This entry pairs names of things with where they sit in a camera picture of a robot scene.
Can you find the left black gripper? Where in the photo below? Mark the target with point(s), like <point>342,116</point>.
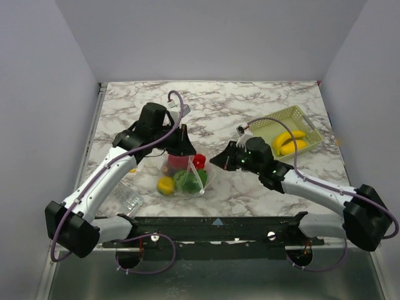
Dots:
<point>184,144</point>

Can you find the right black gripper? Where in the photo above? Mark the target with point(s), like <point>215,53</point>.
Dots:
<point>231,156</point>

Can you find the red pomegranate toy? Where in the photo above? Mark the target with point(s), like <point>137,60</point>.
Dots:
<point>177,162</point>

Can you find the clear zip top bag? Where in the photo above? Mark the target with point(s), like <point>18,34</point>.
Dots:
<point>208,168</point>

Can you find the purple mangosteen toy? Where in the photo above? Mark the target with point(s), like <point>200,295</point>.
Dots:
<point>167,171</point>

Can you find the green bell pepper toy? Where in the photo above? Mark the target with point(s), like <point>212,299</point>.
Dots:
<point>193,183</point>

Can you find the yellow lemon toy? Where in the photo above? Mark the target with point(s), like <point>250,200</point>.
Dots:
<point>165,186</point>

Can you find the red bell pepper toy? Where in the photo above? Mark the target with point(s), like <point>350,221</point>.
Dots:
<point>199,161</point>

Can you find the green watermelon toy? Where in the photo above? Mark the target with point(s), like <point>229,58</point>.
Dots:
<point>181,180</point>

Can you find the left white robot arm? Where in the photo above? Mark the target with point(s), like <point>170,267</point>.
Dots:
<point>72,223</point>

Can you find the beige plastic basket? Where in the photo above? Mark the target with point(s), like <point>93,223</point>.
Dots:
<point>287,120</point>

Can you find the yellow banana bunch toy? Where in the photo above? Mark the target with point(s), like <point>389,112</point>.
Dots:
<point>284,145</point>

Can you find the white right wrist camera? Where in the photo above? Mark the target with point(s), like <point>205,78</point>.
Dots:
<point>244,135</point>

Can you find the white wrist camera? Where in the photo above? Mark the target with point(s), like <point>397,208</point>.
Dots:
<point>175,109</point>
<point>244,135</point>

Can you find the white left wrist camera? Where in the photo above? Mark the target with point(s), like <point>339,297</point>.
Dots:
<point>175,109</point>

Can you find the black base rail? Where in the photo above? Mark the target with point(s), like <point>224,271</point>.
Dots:
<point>213,238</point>

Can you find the aluminium extrusion rail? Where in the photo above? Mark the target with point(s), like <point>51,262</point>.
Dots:
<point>364,245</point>

